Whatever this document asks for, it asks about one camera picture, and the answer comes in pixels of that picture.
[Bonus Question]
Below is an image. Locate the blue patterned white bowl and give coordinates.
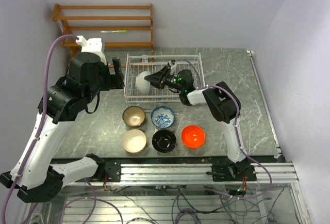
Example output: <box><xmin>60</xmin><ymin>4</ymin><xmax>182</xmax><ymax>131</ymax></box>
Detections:
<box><xmin>151</xmin><ymin>106</ymin><xmax>176</xmax><ymax>129</ymax></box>

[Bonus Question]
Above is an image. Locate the brown bowl cream inside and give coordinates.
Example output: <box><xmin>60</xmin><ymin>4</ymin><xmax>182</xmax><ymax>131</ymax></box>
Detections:
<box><xmin>122</xmin><ymin>129</ymin><xmax>147</xmax><ymax>153</ymax></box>

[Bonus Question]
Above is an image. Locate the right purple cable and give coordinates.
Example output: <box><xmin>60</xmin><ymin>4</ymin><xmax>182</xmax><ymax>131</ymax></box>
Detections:
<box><xmin>183</xmin><ymin>59</ymin><xmax>273</xmax><ymax>201</ymax></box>

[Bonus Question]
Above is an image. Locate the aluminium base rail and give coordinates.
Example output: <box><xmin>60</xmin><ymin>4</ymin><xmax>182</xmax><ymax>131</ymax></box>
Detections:
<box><xmin>51</xmin><ymin>154</ymin><xmax>300</xmax><ymax>186</ymax></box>

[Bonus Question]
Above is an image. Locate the orange red bowl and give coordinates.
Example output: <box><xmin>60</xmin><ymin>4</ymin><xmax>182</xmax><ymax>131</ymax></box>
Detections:
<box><xmin>181</xmin><ymin>125</ymin><xmax>205</xmax><ymax>149</ymax></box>

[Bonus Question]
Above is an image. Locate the white wire dish rack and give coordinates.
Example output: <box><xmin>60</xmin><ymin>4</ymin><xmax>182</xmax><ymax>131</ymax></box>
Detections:
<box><xmin>124</xmin><ymin>54</ymin><xmax>205</xmax><ymax>103</ymax></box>

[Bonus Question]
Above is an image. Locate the green white pen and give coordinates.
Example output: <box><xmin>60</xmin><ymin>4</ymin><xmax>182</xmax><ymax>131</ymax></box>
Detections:
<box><xmin>100</xmin><ymin>30</ymin><xmax>126</xmax><ymax>34</ymax></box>

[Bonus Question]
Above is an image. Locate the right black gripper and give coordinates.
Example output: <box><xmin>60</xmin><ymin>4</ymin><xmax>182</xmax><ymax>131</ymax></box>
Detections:
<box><xmin>145</xmin><ymin>66</ymin><xmax>184</xmax><ymax>92</ymax></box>

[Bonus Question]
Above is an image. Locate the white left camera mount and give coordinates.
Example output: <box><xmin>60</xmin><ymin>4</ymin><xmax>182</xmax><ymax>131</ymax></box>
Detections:
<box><xmin>76</xmin><ymin>36</ymin><xmax>108</xmax><ymax>65</ymax></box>

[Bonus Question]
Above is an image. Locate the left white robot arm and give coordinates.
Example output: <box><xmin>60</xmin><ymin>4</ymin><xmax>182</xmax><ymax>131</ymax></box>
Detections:
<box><xmin>1</xmin><ymin>52</ymin><xmax>124</xmax><ymax>203</ymax></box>

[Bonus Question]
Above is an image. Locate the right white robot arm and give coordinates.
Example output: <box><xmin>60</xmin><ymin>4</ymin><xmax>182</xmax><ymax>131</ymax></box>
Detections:
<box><xmin>143</xmin><ymin>68</ymin><xmax>250</xmax><ymax>181</ymax></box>

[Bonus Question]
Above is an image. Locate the glossy black bowl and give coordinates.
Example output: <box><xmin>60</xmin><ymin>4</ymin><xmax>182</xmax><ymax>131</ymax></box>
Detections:
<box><xmin>152</xmin><ymin>130</ymin><xmax>177</xmax><ymax>153</ymax></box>

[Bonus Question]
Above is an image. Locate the dark bowl beige inside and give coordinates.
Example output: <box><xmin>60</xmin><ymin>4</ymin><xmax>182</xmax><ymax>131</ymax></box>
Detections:
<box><xmin>122</xmin><ymin>106</ymin><xmax>146</xmax><ymax>127</ymax></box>

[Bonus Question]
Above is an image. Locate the white ceramic bowl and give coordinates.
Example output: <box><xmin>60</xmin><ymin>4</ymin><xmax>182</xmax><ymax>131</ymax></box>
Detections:
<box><xmin>135</xmin><ymin>71</ymin><xmax>151</xmax><ymax>95</ymax></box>

